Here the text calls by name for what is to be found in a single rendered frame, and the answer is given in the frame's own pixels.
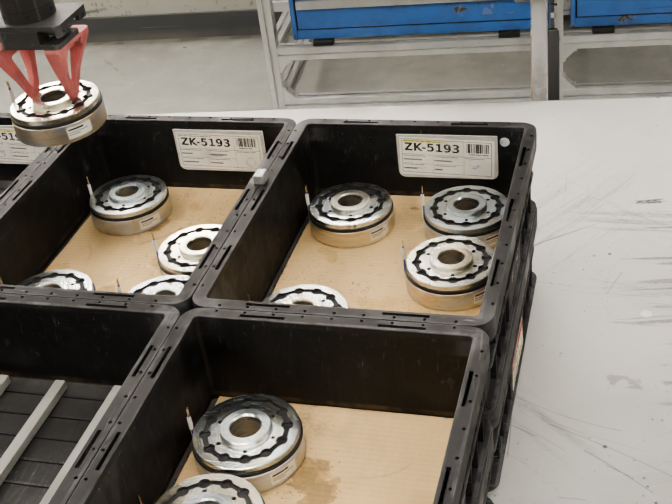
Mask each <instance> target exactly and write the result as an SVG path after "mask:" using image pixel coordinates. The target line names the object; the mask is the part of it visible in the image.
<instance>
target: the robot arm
mask: <svg viewBox="0 0 672 504"><path fill-rule="evenodd" d="M86 15H87V14H86V10H85V7H84V3H83V2H69V3H54V0H0V68H1V69H2V70H3V71H4V72H6V73H7V74H8V75H9V76H10V77H11V78H12V79H13V80H15V81H16V83H17V84H18V85H19V86H20V87H21V88H22V89H23V90H24V92H25V93H26V94H27V95H28V96H29V97H30V98H31V100H32V99H33V98H34V96H35V95H36V94H38V93H39V92H40V87H39V77H38V70H37V63H36V56H35V50H44V54H45V56H46V58H47V60H48V62H49V63H50V65H51V67H52V69H53V71H54V72H55V74H56V76H57V78H58V80H59V81H60V83H61V85H62V87H63V89H64V90H65V92H66V94H67V95H68V97H69V98H70V100H71V101H73V100H75V99H76V98H77V97H78V95H79V86H80V70H81V63H82V58H83V54H84V50H85V45H86V41H87V37H88V32H89V30H88V26H87V25H72V26H71V27H68V26H69V23H70V22H71V21H72V20H73V19H74V18H75V19H76V21H81V20H82V19H83V18H84V17H85V16H86ZM49 36H52V37H51V38H49ZM69 49H70V62H71V78H70V75H69V69H68V62H67V58H68V50H69ZM18 50H19V52H20V55H21V57H22V60H23V62H24V65H25V67H26V70H27V74H28V78H29V81H28V80H27V79H26V77H25V76H24V75H23V73H22V72H21V71H20V69H19V68H18V66H17V65H16V64H15V62H14V61H13V59H12V56H13V55H14V54H15V53H16V52H17V51H18Z"/></svg>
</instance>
